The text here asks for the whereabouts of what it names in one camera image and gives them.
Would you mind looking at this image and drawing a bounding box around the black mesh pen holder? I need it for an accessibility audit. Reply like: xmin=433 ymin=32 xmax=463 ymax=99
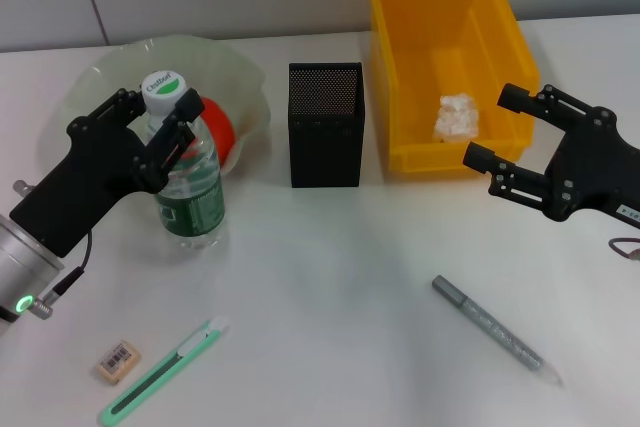
xmin=287 ymin=61 xmax=366 ymax=189

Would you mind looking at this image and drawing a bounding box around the green wavy glass fruit plate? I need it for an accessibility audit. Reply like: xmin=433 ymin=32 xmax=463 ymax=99
xmin=42 ymin=35 xmax=274 ymax=198

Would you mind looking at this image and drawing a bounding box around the clear green-label water bottle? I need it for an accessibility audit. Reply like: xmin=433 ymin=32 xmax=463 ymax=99
xmin=140 ymin=70 xmax=226 ymax=251

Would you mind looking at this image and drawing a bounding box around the silver grey pen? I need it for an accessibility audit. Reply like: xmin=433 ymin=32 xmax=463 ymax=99
xmin=432 ymin=274 xmax=564 ymax=387

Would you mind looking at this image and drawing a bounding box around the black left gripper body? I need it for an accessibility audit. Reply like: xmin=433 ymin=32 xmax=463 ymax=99
xmin=9 ymin=116 xmax=156 ymax=258

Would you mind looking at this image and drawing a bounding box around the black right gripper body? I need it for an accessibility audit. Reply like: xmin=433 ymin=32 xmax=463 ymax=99
xmin=544 ymin=106 xmax=640 ymax=222

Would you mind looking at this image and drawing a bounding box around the red-orange toy orange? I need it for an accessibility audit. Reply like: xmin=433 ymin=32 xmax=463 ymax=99
xmin=198 ymin=96 xmax=236 ymax=164

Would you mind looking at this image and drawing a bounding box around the beige eraser with barcode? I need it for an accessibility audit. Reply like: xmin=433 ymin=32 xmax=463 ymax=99
xmin=95 ymin=340 xmax=142 ymax=386

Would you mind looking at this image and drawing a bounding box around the mint green utility knife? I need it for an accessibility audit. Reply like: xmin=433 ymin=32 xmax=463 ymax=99
xmin=97 ymin=316 xmax=231 ymax=427

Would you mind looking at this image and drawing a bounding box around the yellow plastic bin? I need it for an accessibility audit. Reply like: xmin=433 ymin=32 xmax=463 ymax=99
xmin=364 ymin=0 xmax=541 ymax=182

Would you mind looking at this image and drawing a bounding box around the white paper ball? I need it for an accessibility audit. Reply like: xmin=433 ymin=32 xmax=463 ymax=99
xmin=432 ymin=92 xmax=480 ymax=143

